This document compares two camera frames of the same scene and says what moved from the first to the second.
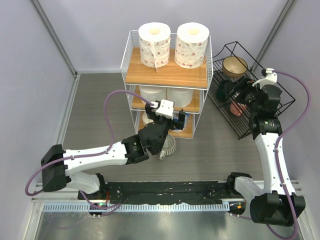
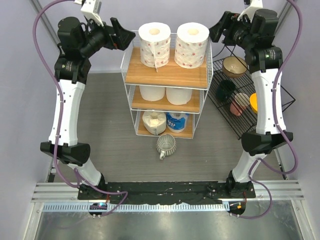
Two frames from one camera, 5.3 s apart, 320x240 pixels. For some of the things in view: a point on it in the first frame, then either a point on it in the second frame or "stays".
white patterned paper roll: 154,38 stays
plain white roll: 153,94 stays
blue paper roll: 176,118 stays
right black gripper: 243,86 to 216,31
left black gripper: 152,115 to 122,37
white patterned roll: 191,44 stays
